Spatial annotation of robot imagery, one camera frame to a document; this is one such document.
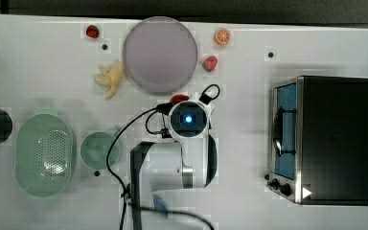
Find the green cup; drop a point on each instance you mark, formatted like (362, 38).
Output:
(94, 150)

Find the green plastic strainer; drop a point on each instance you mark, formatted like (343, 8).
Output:
(44, 155)

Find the toy orange slice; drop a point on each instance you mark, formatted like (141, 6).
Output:
(222, 36)

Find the large toy strawberry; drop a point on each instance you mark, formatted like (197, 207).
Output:
(210, 63)

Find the blue cup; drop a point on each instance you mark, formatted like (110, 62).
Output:
(160, 206)

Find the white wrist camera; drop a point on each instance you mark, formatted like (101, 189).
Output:
(204, 101)

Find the small toy strawberry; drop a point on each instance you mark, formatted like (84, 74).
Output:
(92, 31)

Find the purple round plate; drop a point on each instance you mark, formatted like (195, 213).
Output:
(160, 55)

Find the red ketchup bottle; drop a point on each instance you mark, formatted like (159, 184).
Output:
(179, 98)

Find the black toaster oven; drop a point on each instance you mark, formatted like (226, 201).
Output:
(318, 140)

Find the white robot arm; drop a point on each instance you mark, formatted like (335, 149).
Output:
(189, 161)

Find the toy banana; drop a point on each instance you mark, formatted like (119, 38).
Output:
(111, 78)

